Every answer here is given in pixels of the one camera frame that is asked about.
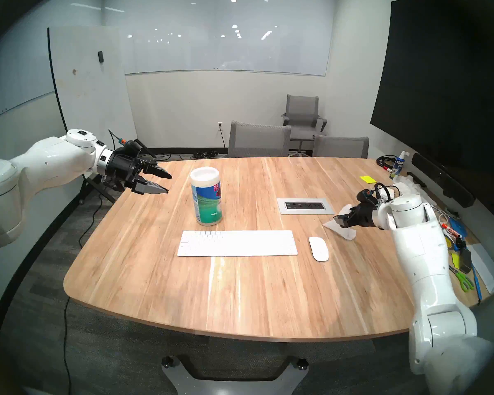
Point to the white paper sheet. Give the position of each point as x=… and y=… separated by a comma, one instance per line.
x=488, y=270

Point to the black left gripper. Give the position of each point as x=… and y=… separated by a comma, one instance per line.
x=121, y=170

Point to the whiteboard cleaner spray bottle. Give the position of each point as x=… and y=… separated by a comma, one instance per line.
x=398, y=168

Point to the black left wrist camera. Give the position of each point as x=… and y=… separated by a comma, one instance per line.
x=133, y=147

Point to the crumpled white tissue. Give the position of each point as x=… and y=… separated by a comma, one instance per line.
x=409, y=187

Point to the red and white marker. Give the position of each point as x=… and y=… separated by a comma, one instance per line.
x=453, y=230

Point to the yellow sticky note pad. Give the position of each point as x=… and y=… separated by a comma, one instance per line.
x=368, y=179

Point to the grey office chair with armrests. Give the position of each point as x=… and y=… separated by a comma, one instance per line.
x=302, y=110

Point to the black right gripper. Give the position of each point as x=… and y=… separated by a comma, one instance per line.
x=364, y=216

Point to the blue plastic item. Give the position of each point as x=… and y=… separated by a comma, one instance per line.
x=459, y=226

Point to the black wall display screen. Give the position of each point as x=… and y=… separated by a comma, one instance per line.
x=436, y=89

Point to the scribbled side wall whiteboard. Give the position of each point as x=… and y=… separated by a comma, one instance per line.
x=8, y=89

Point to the silver table outlet panel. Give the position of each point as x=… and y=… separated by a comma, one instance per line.
x=304, y=206

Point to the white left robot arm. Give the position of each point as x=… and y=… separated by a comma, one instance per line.
x=37, y=172

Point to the white disinfecting wipe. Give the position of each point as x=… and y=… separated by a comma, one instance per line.
x=341, y=229

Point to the silver table base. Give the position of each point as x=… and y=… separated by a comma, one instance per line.
x=234, y=382

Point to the disinfecting wipes canister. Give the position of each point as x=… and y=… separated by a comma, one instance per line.
x=206, y=200

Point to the blue pen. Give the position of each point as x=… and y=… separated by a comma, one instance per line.
x=476, y=283

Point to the white slim keyboard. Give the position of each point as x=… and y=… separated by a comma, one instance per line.
x=234, y=244

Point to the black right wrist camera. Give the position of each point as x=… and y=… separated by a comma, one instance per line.
x=363, y=196

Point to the large glass wall whiteboard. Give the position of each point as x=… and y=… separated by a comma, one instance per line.
x=230, y=48

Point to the narrow grey mesh chair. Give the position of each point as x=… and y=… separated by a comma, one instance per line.
x=341, y=147

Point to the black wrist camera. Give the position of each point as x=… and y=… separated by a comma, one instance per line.
x=133, y=147
x=363, y=196

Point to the black video conference bar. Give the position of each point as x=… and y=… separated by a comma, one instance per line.
x=444, y=180

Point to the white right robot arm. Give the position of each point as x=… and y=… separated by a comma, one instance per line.
x=424, y=254

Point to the wide grey mesh chair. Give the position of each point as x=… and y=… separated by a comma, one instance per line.
x=259, y=141

